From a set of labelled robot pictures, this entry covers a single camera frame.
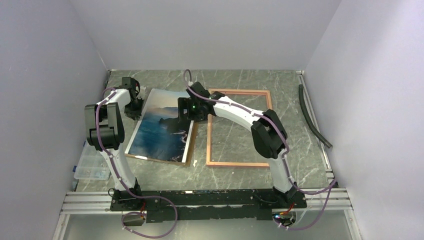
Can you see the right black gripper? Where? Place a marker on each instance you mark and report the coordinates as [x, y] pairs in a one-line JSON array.
[[184, 103]]

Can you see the seascape photo print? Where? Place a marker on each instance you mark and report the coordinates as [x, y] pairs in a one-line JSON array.
[[161, 103]]

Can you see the pink wooden picture frame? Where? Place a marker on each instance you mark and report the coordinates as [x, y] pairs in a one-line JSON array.
[[230, 144]]

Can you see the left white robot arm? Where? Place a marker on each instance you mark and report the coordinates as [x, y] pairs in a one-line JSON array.
[[105, 131]]

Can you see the clear plastic screw box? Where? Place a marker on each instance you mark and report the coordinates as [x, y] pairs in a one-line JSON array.
[[91, 165]]

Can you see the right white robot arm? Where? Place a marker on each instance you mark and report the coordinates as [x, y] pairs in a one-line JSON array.
[[268, 134]]

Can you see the brown backing board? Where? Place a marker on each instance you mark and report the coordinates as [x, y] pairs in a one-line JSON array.
[[162, 141]]

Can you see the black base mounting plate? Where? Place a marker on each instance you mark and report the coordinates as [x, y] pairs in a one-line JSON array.
[[168, 205]]

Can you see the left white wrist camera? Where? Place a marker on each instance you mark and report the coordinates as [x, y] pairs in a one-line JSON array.
[[141, 93]]

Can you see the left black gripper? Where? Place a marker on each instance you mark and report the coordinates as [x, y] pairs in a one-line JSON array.
[[132, 115]]

